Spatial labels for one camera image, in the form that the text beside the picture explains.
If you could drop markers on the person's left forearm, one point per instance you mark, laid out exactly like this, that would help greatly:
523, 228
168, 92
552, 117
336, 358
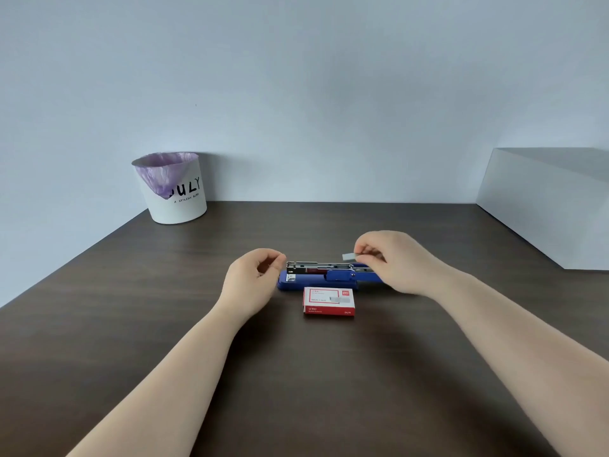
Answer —
166, 380

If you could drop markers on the person's right thumb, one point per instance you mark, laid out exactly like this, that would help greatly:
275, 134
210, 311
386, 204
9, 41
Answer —
367, 256

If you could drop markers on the person's right forearm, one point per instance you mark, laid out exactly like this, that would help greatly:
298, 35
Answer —
523, 356

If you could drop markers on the blue stapler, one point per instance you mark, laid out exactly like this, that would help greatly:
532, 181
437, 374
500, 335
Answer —
328, 278

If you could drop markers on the red and white staple box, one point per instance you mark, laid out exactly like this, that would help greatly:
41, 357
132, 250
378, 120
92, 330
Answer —
329, 302

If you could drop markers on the person's left thumb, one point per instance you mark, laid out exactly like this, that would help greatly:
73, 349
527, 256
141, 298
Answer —
270, 267

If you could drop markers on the person's left hand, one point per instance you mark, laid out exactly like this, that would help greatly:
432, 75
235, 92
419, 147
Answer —
242, 285

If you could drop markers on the purple bin liner bag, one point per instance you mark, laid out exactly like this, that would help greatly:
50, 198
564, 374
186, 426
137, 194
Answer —
159, 176

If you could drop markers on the white round waste bin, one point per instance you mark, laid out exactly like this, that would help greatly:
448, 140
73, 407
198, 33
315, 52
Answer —
181, 204

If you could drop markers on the person's right hand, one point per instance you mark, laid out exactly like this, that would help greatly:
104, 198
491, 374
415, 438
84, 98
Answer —
404, 264

